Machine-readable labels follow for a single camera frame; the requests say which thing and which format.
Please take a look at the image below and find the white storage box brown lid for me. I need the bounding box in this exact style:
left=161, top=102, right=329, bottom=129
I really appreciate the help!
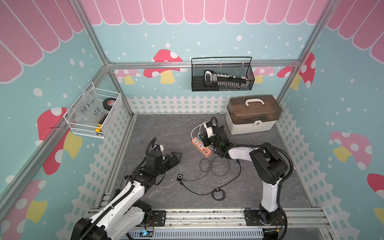
left=226, top=95, right=283, bottom=135

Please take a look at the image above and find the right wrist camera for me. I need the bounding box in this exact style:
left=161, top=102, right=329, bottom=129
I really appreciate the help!
left=204, top=121, right=214, bottom=138

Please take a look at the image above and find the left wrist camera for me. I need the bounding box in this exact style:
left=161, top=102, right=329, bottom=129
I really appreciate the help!
left=152, top=145, right=164, bottom=153

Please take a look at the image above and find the black usb cable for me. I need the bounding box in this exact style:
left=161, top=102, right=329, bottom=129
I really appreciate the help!
left=179, top=157, right=242, bottom=202

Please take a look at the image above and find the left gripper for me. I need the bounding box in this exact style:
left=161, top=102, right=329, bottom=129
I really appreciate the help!
left=154, top=151, right=182, bottom=176

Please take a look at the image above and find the clear acrylic wall bin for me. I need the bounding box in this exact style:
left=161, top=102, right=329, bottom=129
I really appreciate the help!
left=64, top=82, right=123, bottom=139

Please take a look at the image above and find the socket bit set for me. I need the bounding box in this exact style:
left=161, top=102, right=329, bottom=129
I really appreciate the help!
left=204, top=71, right=250, bottom=90

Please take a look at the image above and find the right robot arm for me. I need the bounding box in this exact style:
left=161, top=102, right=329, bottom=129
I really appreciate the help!
left=203, top=123, right=293, bottom=225

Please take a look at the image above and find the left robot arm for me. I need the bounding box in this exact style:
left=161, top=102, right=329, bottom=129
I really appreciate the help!
left=71, top=145, right=183, bottom=240

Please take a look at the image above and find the orange power strip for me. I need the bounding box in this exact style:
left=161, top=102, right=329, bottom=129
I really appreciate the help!
left=192, top=137, right=212, bottom=158

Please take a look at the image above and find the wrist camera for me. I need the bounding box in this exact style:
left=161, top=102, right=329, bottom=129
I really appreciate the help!
left=152, top=145, right=164, bottom=153
left=204, top=121, right=214, bottom=138

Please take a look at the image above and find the white power strip cord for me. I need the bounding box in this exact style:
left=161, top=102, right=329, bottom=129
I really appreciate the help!
left=190, top=121, right=211, bottom=140

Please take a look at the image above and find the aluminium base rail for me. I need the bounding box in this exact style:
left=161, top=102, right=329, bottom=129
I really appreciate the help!
left=80, top=208, right=331, bottom=240

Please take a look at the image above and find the black tape roll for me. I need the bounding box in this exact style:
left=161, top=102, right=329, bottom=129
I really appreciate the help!
left=103, top=98, right=117, bottom=111

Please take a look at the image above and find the black wire mesh basket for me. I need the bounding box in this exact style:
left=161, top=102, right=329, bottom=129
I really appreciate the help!
left=191, top=57, right=255, bottom=92

